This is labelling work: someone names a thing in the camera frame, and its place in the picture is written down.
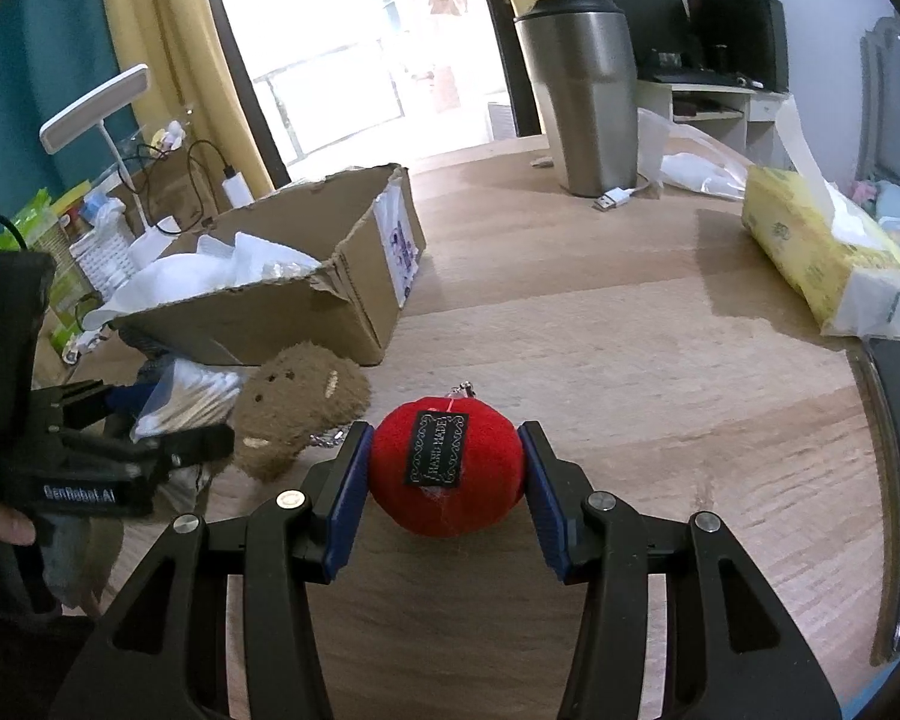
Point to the jar with red label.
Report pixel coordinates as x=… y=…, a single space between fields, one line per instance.
x=76 y=219

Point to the white desk lamp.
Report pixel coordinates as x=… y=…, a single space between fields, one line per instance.
x=97 y=105

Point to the blue printed blanket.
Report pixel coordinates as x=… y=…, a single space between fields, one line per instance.
x=896 y=214

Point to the steel travel tumbler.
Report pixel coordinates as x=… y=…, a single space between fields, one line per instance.
x=581 y=97

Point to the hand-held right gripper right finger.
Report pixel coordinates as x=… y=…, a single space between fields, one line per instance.
x=546 y=499

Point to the green bag of paper cups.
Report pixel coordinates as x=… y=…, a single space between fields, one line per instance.
x=45 y=270

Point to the yellow tissue pack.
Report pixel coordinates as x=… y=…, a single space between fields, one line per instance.
x=817 y=255

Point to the bag of cotton swabs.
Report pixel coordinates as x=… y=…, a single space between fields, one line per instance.
x=187 y=397

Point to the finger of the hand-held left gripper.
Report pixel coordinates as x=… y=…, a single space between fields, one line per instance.
x=75 y=403
x=195 y=444

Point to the black door frame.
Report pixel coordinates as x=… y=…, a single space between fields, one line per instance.
x=506 y=37

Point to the cardboard box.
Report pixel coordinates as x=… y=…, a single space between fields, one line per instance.
x=307 y=315

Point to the red plush ball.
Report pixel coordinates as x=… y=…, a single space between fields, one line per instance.
x=487 y=465

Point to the grey sock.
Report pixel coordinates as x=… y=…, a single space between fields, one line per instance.
x=82 y=562

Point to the white paper tissue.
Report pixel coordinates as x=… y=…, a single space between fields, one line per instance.
x=157 y=285
x=270 y=259

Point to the teal curtain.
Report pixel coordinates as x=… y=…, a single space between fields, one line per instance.
x=37 y=90

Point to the small white desk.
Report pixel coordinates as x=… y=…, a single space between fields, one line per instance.
x=720 y=109

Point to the person's left hand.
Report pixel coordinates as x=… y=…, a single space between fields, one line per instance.
x=7 y=525

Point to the black monitor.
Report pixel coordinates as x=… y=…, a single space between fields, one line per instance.
x=641 y=22
x=739 y=34

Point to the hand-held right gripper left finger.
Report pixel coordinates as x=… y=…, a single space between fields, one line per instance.
x=345 y=499

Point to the grey padded headboard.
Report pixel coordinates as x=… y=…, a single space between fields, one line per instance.
x=889 y=97

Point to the white woven basket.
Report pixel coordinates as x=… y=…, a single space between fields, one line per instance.
x=101 y=262

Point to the clear plastic bag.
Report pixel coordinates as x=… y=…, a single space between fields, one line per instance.
x=697 y=157

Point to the brown plush toy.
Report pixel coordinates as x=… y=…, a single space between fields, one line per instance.
x=300 y=397

